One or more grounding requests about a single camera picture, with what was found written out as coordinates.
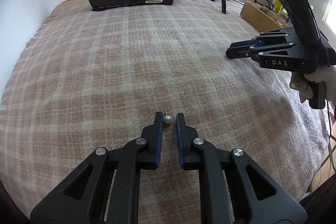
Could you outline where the small pearl stud earring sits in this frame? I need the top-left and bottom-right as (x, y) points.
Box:
(163, 107), (173, 124)

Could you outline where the right white gloved hand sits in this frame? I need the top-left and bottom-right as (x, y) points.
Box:
(289, 65), (336, 105)

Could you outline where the cardboard box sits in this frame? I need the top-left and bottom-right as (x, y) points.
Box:
(240, 1), (292, 32)

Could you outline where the pink plaid blanket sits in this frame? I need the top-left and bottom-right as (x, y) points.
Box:
(1, 0), (333, 215)

